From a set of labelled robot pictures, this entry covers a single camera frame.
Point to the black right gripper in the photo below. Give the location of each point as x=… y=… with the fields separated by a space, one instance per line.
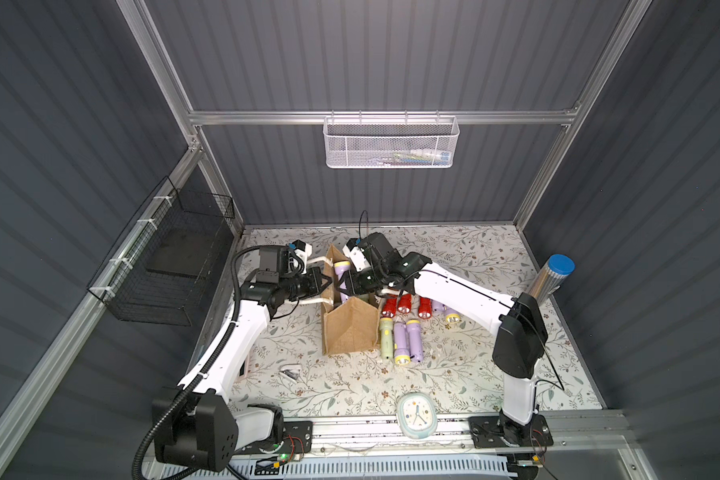
x=365 y=282

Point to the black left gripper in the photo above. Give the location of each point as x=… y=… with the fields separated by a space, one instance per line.
x=311 y=283

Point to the red flashlight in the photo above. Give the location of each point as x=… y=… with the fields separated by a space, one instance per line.
x=389 y=307
x=404 y=304
x=425 y=308

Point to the green flashlight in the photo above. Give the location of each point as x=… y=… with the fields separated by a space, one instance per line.
x=386 y=327

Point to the brown burlap tote bag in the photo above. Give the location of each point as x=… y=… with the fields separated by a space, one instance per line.
x=347 y=327

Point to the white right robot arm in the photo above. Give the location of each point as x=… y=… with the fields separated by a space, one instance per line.
x=516 y=323

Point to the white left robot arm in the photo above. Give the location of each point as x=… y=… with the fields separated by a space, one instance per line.
x=192 y=423

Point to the purple flashlight upper row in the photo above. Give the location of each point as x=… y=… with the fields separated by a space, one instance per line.
x=437 y=307

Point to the purple flashlight upper small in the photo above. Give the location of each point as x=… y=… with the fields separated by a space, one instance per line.
x=452 y=316

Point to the floral table mat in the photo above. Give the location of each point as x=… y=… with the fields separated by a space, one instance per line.
x=457 y=371

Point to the markers in white basket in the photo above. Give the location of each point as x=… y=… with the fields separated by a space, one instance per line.
x=417 y=157

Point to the mint green alarm clock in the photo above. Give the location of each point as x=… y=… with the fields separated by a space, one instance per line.
x=416 y=415

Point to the steel bottle blue cap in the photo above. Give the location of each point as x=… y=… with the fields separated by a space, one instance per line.
x=550 y=277

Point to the white vented strip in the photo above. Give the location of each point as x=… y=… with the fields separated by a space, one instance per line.
x=378 y=467

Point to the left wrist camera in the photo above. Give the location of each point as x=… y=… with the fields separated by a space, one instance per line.
x=302 y=249

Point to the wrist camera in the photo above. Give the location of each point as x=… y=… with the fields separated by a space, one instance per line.
x=355 y=254
x=302 y=249

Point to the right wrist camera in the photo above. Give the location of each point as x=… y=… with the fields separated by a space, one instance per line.
x=355 y=254

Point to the white wire mesh basket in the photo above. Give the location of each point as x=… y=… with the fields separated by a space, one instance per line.
x=356 y=141

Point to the black wire basket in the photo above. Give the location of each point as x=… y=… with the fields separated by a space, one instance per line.
x=168 y=267

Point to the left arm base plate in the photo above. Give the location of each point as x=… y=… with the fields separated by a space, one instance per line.
x=292 y=437

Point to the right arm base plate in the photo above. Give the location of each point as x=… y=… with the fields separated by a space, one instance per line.
x=494 y=431

